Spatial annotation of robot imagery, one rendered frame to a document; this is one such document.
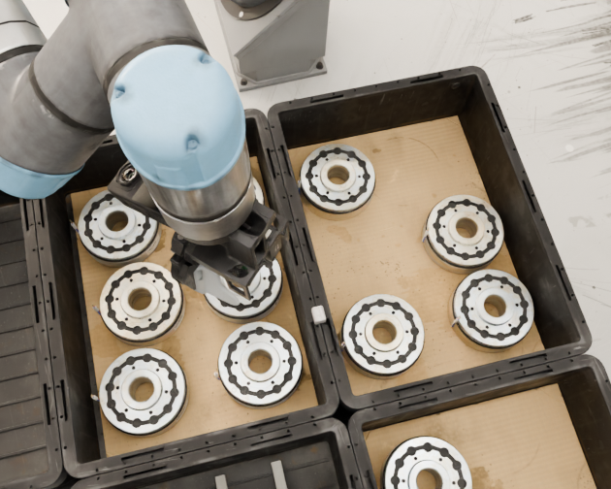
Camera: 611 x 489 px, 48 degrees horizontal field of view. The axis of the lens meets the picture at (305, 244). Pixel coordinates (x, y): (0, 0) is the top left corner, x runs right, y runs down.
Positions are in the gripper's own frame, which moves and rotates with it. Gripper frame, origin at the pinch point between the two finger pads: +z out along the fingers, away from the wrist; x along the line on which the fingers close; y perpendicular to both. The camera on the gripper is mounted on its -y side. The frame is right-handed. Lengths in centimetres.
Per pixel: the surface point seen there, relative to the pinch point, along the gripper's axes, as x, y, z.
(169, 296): -4.5, -6.2, 13.7
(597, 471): 4, 49, 16
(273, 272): 5.0, 3.3, 14.3
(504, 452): 0.7, 38.7, 17.2
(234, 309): -1.7, 1.7, 13.9
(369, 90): 31.2, 2.1, 9.0
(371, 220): 19.0, 10.2, 18.3
